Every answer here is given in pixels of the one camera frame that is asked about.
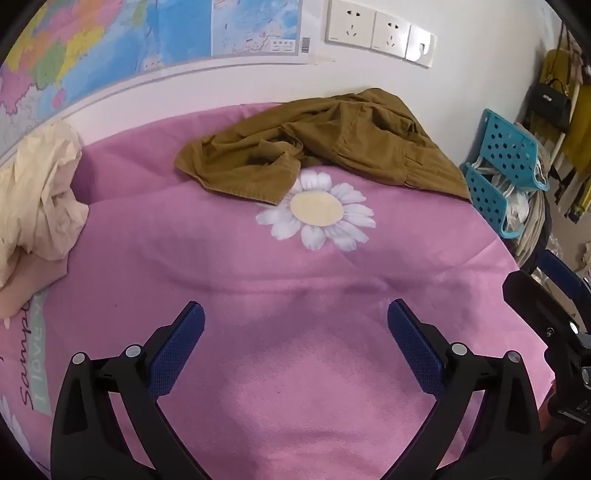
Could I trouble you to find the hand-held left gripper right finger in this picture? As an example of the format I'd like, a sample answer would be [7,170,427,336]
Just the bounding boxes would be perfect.
[387,298,543,480]

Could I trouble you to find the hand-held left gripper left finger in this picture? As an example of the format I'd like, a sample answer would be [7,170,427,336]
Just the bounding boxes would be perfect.
[50,301,206,480]

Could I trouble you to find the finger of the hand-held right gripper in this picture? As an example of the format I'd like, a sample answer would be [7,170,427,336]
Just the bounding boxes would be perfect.
[541,250,591,320]
[502,270,583,352]

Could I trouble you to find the brown jacket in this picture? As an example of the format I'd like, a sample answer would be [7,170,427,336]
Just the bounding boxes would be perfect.
[174,87,472,206]

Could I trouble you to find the hanging yellow clothes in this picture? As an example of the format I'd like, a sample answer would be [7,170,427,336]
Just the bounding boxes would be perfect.
[539,48,591,223]

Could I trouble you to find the beige cloth bundle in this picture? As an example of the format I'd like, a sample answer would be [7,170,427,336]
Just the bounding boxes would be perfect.
[512,184,552,274]

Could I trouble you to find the blue perforated plastic basket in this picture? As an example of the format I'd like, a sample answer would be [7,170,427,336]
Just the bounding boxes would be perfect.
[471,108,551,193]
[464,161,532,240]

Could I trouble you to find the pink daisy print bed sheet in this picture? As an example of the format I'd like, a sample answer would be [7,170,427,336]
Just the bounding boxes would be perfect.
[0,102,555,480]

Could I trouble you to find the black handbag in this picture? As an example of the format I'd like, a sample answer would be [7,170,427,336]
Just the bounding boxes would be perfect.
[531,78,572,133]

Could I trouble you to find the cream cloth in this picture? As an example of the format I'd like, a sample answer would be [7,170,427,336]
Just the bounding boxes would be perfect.
[0,122,90,291]

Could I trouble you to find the white wall socket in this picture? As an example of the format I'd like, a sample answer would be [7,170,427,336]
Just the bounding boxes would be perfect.
[372,11,412,59]
[324,0,376,49]

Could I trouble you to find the colourful wall map poster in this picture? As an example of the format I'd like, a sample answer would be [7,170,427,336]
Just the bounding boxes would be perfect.
[0,0,309,162]

